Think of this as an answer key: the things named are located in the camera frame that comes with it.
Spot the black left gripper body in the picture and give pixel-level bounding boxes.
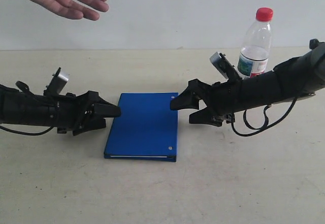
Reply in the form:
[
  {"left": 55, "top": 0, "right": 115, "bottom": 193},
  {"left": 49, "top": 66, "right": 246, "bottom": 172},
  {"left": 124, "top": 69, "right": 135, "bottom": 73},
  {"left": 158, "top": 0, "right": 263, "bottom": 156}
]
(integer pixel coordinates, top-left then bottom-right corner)
[{"left": 48, "top": 92, "right": 94, "bottom": 134}]

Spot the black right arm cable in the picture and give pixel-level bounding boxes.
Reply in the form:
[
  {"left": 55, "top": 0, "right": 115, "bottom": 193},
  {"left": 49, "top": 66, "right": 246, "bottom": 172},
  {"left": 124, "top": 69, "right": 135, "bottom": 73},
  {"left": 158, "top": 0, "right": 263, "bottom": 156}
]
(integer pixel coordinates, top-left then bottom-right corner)
[{"left": 231, "top": 95, "right": 299, "bottom": 137}]

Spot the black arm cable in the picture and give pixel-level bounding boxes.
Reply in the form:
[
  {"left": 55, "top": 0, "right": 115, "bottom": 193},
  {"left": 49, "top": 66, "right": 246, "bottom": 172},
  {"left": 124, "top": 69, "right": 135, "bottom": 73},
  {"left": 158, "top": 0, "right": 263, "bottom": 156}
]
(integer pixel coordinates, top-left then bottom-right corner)
[
  {"left": 231, "top": 95, "right": 299, "bottom": 137},
  {"left": 0, "top": 123, "right": 55, "bottom": 136}
]

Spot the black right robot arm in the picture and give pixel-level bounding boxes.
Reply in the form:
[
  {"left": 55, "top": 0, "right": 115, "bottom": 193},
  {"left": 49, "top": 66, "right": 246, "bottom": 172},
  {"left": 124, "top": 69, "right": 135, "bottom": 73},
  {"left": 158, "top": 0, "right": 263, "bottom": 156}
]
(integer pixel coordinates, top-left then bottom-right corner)
[{"left": 170, "top": 39, "right": 324, "bottom": 126}]

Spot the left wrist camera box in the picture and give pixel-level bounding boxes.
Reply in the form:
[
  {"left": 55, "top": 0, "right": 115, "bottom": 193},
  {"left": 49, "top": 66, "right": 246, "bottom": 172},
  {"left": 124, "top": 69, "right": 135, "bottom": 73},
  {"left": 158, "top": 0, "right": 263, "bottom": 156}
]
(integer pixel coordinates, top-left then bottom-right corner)
[{"left": 43, "top": 67, "right": 69, "bottom": 96}]

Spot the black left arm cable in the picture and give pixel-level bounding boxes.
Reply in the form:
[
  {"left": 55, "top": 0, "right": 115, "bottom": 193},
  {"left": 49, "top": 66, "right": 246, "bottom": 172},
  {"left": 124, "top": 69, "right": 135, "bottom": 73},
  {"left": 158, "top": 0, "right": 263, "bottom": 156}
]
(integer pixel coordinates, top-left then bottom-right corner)
[{"left": 0, "top": 123, "right": 55, "bottom": 136}]

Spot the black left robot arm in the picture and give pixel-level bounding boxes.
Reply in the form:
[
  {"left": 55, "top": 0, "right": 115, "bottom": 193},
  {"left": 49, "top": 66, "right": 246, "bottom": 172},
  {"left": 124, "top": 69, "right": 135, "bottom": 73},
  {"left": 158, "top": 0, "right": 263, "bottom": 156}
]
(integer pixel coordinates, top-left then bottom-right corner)
[{"left": 1, "top": 81, "right": 121, "bottom": 136}]

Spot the blue folder notebook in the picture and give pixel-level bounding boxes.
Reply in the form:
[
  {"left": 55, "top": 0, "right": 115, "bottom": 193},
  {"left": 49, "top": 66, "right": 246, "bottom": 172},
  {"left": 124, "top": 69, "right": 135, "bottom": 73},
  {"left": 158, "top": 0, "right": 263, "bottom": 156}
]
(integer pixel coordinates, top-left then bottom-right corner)
[{"left": 104, "top": 92, "right": 178, "bottom": 162}]

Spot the clear plastic water bottle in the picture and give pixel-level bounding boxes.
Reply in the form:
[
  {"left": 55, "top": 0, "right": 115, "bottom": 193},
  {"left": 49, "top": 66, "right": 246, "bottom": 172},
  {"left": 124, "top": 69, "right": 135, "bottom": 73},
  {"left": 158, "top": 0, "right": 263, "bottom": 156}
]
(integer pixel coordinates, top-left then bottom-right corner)
[{"left": 237, "top": 7, "right": 273, "bottom": 78}]

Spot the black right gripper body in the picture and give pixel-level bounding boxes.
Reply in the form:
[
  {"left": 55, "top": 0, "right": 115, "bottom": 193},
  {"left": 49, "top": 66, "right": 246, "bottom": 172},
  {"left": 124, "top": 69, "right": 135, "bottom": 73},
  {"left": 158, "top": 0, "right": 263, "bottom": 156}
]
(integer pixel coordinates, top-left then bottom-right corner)
[{"left": 200, "top": 80, "right": 243, "bottom": 124}]

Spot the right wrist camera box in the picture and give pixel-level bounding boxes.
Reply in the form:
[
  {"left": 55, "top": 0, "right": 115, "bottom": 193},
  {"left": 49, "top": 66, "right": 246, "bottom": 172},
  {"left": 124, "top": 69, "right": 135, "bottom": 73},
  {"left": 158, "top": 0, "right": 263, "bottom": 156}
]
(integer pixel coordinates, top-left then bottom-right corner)
[{"left": 210, "top": 52, "right": 241, "bottom": 81}]

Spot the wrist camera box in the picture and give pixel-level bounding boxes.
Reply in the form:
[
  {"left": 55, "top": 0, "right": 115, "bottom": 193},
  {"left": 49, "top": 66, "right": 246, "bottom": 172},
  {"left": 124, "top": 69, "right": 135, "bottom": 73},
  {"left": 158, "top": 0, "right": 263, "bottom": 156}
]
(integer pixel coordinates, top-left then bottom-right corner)
[
  {"left": 210, "top": 52, "right": 241, "bottom": 81},
  {"left": 43, "top": 67, "right": 69, "bottom": 96}
]

